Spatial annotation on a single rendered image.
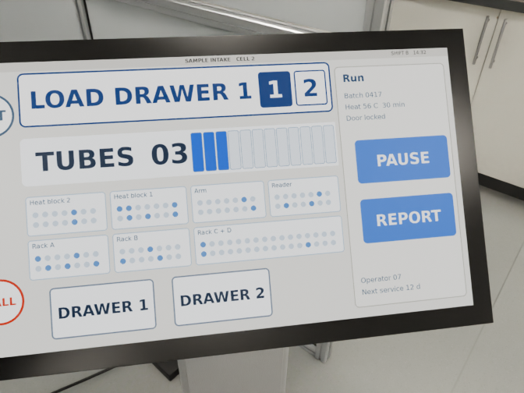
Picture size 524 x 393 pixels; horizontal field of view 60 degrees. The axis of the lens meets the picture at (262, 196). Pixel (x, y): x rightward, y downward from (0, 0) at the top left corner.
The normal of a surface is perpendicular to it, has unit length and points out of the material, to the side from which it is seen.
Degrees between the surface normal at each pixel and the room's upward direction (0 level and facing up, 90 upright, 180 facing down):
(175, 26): 90
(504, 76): 90
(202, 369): 90
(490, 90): 90
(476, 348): 1
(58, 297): 50
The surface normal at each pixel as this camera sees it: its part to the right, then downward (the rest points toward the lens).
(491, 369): 0.02, -0.80
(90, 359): 0.12, -0.06
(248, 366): 0.15, 0.59
